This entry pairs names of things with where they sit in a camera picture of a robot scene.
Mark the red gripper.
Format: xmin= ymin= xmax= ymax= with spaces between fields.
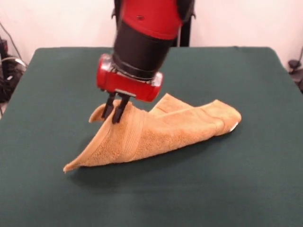
xmin=96 ymin=53 xmax=164 ymax=124

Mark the tan terry towel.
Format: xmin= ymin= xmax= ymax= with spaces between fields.
xmin=62 ymin=93 xmax=242 ymax=173

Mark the tall black metal rack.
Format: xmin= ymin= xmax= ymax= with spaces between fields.
xmin=111 ymin=0 xmax=197 ymax=48

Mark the dark green table cloth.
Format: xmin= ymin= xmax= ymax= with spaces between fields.
xmin=0 ymin=46 xmax=303 ymax=227

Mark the black cable tangle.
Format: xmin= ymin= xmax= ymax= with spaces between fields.
xmin=0 ymin=21 xmax=28 ymax=104

